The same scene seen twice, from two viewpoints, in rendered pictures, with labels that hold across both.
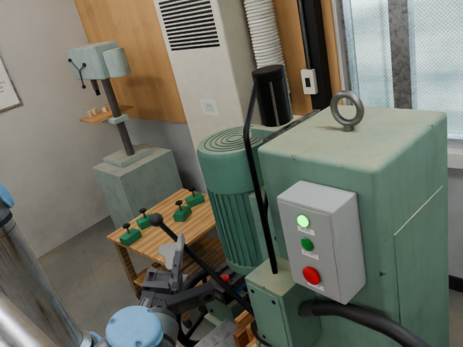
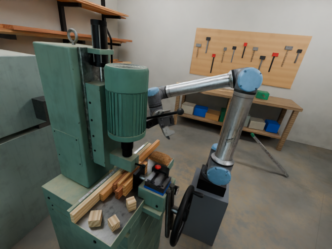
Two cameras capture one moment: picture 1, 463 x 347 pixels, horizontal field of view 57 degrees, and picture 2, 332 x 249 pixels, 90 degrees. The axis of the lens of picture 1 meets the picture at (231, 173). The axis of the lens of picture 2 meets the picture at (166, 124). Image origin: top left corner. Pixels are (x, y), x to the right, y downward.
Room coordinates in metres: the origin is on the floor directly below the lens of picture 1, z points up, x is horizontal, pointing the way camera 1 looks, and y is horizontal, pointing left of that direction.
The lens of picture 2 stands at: (1.55, -0.22, 1.56)
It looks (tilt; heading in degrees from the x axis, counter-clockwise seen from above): 25 degrees down; 150
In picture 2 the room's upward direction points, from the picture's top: 6 degrees clockwise
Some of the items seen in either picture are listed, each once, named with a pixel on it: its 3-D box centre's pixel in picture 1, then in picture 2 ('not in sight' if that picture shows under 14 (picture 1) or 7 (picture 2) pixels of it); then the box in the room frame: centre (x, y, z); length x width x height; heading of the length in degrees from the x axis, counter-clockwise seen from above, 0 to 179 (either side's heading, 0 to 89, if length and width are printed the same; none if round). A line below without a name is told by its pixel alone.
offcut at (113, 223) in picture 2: not in sight; (113, 223); (1.12, -0.15, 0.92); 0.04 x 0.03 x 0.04; 15
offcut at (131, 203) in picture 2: not in sight; (131, 203); (1.06, -0.06, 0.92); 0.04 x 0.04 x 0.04; 2
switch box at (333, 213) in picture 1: (322, 240); not in sight; (0.52, -0.11, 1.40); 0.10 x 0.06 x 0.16; 37
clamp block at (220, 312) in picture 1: (235, 296); (156, 189); (1.03, 0.08, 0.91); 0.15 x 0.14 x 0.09; 127
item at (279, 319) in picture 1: (283, 306); not in sight; (0.60, -0.03, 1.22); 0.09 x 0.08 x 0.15; 37
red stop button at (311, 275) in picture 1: (311, 275); not in sight; (0.50, -0.08, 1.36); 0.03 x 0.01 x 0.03; 37
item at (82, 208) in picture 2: not in sight; (122, 172); (0.86, -0.05, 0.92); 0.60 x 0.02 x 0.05; 127
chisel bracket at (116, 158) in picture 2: not in sight; (124, 160); (0.85, -0.04, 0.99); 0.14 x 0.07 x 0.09; 37
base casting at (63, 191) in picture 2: not in sight; (110, 186); (0.77, -0.10, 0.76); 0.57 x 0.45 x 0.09; 37
